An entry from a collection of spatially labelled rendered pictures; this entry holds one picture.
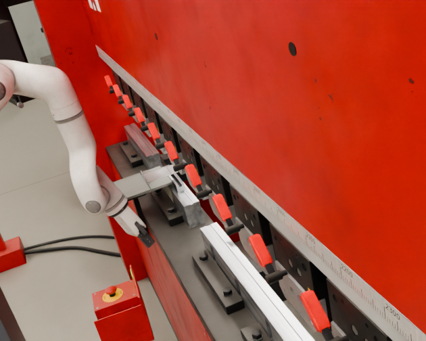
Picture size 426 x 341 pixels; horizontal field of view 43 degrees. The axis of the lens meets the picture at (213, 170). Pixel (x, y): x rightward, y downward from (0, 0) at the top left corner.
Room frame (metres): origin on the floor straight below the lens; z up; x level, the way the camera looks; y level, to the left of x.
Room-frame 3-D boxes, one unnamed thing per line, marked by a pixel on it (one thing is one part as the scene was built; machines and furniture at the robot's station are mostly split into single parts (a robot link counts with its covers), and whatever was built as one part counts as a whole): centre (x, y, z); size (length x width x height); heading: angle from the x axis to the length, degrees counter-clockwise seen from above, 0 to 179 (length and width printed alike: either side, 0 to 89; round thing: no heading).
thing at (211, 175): (1.18, -0.03, 1.26); 0.15 x 0.09 x 0.17; 15
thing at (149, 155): (2.46, 0.31, 0.92); 0.50 x 0.06 x 0.10; 15
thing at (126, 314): (1.49, 0.41, 0.75); 0.20 x 0.16 x 0.18; 11
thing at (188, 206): (1.88, 0.15, 0.92); 0.39 x 0.06 x 0.10; 15
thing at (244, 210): (0.99, -0.08, 1.26); 0.15 x 0.09 x 0.17; 15
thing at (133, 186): (1.89, 0.31, 1.00); 0.26 x 0.18 x 0.01; 105
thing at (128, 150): (2.50, 0.38, 0.89); 0.30 x 0.05 x 0.03; 15
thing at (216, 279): (1.33, 0.07, 0.89); 0.30 x 0.05 x 0.03; 15
